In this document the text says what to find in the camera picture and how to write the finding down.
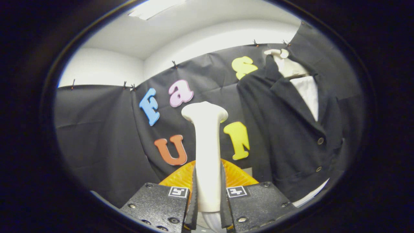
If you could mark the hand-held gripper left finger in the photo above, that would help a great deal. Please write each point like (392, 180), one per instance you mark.
(192, 210)

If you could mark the white mannequin torso on stand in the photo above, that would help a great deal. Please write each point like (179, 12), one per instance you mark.
(307, 94)

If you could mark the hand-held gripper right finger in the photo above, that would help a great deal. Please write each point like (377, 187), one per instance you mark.
(224, 210)

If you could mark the black button jacket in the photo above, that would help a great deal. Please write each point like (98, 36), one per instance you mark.
(284, 136)

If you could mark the black backdrop cloth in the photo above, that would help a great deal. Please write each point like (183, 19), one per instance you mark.
(97, 129)

